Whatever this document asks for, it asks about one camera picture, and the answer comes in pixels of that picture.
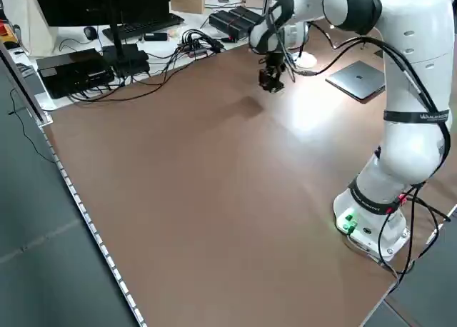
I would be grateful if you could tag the black desktop device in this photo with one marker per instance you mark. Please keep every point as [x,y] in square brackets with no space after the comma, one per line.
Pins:
[126,61]

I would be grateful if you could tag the red emergency button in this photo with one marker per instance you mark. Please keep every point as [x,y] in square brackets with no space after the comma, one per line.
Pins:
[3,29]

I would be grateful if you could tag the aluminium frame post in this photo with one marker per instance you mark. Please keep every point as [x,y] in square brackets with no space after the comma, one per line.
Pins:
[25,88]

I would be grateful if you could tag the black stand pole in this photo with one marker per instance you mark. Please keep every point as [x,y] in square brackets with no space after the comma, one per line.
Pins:
[115,13]

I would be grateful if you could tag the black computer mouse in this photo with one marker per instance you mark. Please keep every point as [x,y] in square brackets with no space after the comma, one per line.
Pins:
[90,32]

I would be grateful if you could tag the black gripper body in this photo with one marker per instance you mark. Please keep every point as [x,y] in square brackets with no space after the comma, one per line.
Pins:
[274,61]

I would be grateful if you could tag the small black device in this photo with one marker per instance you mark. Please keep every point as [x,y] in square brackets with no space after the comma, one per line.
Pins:
[155,36]

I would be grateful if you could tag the small wooden box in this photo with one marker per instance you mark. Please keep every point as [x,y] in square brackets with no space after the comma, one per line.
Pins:
[251,1]

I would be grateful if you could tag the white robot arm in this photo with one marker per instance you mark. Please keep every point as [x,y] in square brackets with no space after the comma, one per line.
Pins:
[410,145]

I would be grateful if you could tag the black keyboard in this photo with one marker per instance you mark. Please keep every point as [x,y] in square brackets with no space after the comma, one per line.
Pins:
[150,25]

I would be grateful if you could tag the silver laptop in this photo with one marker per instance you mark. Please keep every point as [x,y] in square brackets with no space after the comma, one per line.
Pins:
[357,79]

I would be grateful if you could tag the black computer monitor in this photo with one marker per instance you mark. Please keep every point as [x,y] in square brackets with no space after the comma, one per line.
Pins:
[71,2]

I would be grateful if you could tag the large wooden box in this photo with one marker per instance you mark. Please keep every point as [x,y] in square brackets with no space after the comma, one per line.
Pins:
[187,1]

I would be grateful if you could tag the black usb hub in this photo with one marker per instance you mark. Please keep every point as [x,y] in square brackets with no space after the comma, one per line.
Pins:
[194,43]

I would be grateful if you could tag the black flat electronics box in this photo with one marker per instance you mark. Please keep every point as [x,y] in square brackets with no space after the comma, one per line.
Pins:
[71,73]

